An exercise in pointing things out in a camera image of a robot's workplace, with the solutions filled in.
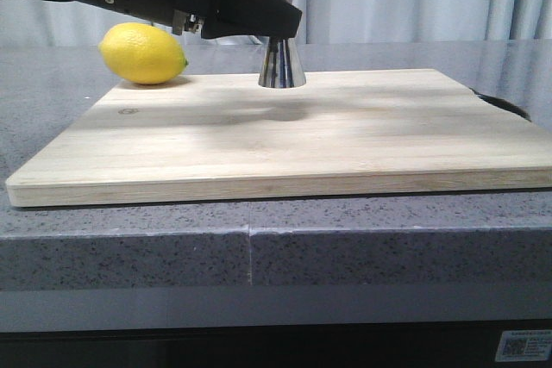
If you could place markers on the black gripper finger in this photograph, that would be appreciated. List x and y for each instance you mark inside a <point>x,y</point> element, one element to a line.
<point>272,18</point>

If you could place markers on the steel hourglass jigger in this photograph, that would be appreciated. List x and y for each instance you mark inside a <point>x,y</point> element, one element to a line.
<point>282,67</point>

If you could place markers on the yellow lemon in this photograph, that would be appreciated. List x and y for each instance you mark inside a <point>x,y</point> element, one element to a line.
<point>142,54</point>

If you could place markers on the wooden cutting board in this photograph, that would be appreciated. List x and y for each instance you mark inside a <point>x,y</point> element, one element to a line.
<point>216,137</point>

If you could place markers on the white QR label sticker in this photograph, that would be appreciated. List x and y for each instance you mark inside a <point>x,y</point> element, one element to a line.
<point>524,346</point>

